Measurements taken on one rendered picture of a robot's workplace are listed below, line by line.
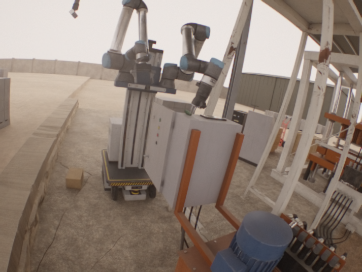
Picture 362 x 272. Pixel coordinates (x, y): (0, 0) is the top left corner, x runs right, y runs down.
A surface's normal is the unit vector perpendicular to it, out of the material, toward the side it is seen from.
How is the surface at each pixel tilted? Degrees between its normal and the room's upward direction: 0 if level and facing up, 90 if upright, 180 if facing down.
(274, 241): 23
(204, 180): 90
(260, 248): 90
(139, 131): 90
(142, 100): 90
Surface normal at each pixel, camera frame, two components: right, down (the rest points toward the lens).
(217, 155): 0.41, 0.32
